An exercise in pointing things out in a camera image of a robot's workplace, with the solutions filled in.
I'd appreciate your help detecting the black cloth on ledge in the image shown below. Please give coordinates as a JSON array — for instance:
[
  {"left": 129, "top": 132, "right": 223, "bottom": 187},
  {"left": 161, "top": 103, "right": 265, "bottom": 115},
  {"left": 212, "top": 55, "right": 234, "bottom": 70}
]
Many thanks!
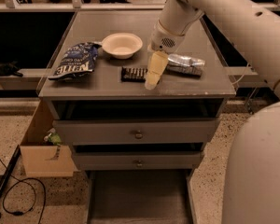
[{"left": 0, "top": 62, "right": 23, "bottom": 77}]

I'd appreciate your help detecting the grey drawer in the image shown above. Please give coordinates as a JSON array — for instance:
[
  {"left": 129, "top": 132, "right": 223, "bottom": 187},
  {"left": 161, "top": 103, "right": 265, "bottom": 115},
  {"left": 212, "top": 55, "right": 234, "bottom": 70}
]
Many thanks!
[
  {"left": 53, "top": 119, "right": 219, "bottom": 146},
  {"left": 83, "top": 170, "right": 197, "bottom": 224},
  {"left": 72, "top": 151, "right": 204, "bottom": 171}
]

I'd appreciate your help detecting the black floor bar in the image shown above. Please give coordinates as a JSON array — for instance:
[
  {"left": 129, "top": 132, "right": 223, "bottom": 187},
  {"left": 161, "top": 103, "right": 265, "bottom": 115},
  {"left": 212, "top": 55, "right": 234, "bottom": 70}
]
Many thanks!
[{"left": 0, "top": 146, "right": 21, "bottom": 218}]

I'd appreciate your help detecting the black floor cable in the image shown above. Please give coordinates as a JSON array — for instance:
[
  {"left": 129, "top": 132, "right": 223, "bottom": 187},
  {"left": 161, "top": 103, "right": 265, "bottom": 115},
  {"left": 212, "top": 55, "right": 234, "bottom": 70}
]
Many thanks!
[{"left": 0, "top": 146, "right": 47, "bottom": 224}]

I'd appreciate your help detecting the grey top drawer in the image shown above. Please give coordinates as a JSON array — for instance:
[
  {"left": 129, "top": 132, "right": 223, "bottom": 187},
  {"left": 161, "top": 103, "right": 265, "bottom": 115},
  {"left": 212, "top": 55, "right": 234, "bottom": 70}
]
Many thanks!
[{"left": 53, "top": 119, "right": 219, "bottom": 146}]

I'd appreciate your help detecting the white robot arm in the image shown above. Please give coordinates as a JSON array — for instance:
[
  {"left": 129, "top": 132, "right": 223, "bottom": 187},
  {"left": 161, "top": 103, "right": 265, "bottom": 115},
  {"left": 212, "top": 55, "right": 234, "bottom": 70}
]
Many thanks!
[{"left": 146, "top": 0, "right": 280, "bottom": 224}]

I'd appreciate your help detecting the silver foil snack pack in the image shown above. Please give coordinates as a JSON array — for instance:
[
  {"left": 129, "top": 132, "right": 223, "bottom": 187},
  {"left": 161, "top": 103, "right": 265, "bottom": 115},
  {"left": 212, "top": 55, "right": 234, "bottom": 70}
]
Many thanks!
[{"left": 166, "top": 54, "right": 205, "bottom": 77}]

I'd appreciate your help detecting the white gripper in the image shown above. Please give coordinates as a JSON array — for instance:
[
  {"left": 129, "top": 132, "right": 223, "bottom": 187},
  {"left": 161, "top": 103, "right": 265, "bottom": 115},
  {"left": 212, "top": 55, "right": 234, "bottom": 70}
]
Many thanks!
[{"left": 145, "top": 21, "right": 185, "bottom": 90}]

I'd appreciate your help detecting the green bottle in box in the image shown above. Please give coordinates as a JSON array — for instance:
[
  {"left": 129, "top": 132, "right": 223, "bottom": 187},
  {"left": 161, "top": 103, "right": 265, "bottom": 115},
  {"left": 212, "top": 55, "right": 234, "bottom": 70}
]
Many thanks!
[{"left": 44, "top": 128, "right": 62, "bottom": 146}]

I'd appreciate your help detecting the white hanging cable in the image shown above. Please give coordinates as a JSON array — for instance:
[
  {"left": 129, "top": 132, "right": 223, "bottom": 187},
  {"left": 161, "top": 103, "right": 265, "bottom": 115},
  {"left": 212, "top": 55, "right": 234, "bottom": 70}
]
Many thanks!
[{"left": 231, "top": 63, "right": 253, "bottom": 86}]

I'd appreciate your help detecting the dark chocolate rxbar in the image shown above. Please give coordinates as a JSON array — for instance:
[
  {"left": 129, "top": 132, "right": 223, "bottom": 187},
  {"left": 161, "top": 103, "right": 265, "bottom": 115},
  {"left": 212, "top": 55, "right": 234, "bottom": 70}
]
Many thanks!
[{"left": 120, "top": 67, "right": 147, "bottom": 83}]

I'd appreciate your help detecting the cardboard box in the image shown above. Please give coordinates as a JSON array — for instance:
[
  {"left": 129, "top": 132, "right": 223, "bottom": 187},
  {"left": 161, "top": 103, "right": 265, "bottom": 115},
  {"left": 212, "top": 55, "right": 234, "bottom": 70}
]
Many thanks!
[{"left": 20, "top": 102, "right": 76, "bottom": 177}]

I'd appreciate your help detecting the blue kettle chips bag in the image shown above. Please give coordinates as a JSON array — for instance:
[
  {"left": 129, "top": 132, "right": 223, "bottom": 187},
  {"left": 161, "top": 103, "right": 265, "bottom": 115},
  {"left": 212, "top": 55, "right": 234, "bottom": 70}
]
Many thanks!
[{"left": 48, "top": 42, "right": 102, "bottom": 80}]

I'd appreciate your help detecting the grey middle drawer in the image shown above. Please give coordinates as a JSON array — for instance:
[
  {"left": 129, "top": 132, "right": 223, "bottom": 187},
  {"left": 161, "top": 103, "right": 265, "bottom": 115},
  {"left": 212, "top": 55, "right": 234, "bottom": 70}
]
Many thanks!
[{"left": 72, "top": 151, "right": 204, "bottom": 171}]

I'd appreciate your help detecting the grey drawer cabinet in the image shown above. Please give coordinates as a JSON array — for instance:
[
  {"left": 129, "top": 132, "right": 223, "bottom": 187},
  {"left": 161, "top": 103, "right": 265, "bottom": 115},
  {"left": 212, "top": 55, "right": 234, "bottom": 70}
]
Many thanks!
[{"left": 36, "top": 8, "right": 237, "bottom": 173}]

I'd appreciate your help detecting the grey bottom drawer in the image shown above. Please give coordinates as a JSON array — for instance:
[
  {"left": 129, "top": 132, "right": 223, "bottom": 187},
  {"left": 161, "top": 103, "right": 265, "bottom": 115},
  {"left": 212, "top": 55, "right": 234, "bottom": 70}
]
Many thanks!
[{"left": 83, "top": 170, "right": 197, "bottom": 224}]

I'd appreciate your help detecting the white paper bowl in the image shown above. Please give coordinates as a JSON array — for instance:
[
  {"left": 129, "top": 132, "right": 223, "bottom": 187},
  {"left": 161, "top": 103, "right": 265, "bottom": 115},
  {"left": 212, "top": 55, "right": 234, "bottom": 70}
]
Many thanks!
[{"left": 102, "top": 33, "right": 143, "bottom": 60}]

